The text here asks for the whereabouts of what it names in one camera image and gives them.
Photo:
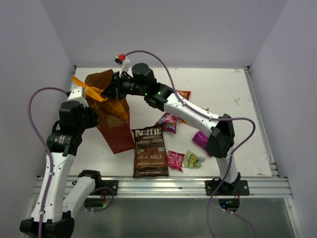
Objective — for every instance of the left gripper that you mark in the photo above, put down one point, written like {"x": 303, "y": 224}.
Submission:
{"x": 93, "y": 122}

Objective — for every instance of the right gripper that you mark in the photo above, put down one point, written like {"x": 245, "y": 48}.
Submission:
{"x": 114, "y": 91}

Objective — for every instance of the red paper bag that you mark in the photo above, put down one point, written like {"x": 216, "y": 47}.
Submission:
{"x": 115, "y": 131}

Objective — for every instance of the purple Fox's berries candy bag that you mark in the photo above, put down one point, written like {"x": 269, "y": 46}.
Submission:
{"x": 169, "y": 122}

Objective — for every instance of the red peanut snack packet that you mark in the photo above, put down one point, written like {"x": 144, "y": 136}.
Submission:
{"x": 184, "y": 94}

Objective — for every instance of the orange candy packet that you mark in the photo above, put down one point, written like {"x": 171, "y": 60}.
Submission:
{"x": 194, "y": 117}

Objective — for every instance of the brown sea salt chips bag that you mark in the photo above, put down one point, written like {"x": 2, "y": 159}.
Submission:
{"x": 150, "y": 158}

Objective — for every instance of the pink candy packet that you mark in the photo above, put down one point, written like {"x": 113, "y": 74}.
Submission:
{"x": 175, "y": 160}

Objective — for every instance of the magenta grape candy bag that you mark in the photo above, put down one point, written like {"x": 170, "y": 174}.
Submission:
{"x": 201, "y": 140}

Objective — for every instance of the green snack packet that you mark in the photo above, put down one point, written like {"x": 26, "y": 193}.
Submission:
{"x": 191, "y": 160}

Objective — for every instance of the yellow honey dijon chips bag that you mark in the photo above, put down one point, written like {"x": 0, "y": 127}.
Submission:
{"x": 113, "y": 107}

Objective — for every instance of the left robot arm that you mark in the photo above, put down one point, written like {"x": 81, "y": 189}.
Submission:
{"x": 54, "y": 213}

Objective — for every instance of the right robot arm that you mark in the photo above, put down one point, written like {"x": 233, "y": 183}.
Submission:
{"x": 218, "y": 129}

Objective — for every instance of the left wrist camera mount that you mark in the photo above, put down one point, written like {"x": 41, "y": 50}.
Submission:
{"x": 77, "y": 94}

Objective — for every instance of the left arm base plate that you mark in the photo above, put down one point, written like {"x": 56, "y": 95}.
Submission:
{"x": 109, "y": 183}

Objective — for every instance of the aluminium frame rail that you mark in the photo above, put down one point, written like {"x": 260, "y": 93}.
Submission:
{"x": 194, "y": 187}

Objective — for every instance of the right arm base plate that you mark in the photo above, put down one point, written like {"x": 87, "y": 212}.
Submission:
{"x": 237, "y": 188}

